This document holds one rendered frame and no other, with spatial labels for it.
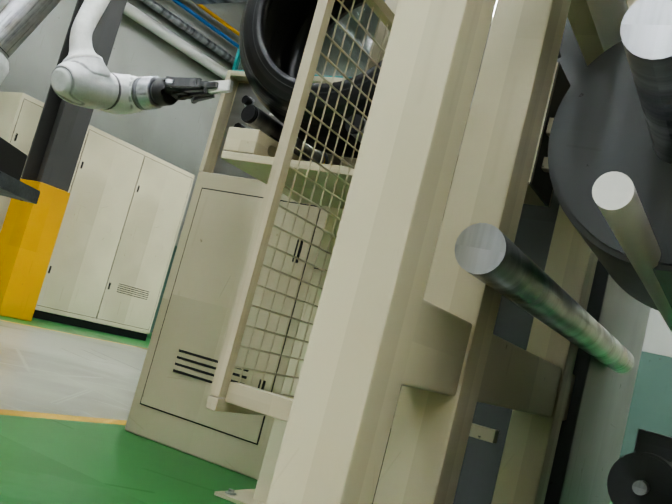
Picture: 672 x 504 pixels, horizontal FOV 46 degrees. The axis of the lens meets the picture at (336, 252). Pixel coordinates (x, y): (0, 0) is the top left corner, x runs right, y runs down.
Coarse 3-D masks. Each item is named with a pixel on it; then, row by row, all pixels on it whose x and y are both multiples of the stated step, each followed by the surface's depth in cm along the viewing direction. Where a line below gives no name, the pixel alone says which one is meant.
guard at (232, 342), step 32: (320, 0) 117; (320, 32) 116; (384, 32) 135; (288, 128) 114; (288, 160) 114; (256, 224) 113; (256, 256) 112; (320, 288) 130; (256, 320) 116; (288, 320) 124; (224, 352) 110; (224, 384) 110
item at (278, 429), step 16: (384, 48) 214; (368, 64) 216; (336, 208) 210; (336, 224) 208; (320, 256) 208; (320, 272) 207; (304, 320) 206; (304, 352) 204; (288, 368) 205; (288, 384) 204; (272, 432) 203; (272, 448) 202; (272, 464) 201; (256, 496) 201
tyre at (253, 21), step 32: (256, 0) 188; (288, 0) 206; (352, 0) 210; (256, 32) 186; (288, 32) 211; (256, 64) 184; (288, 64) 211; (256, 96) 189; (288, 96) 178; (320, 96) 175; (352, 96) 172; (320, 128) 179
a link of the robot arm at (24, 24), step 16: (16, 0) 227; (32, 0) 228; (48, 0) 231; (0, 16) 226; (16, 16) 227; (32, 16) 229; (0, 32) 225; (16, 32) 227; (0, 48) 226; (16, 48) 231; (0, 64) 225; (0, 80) 229
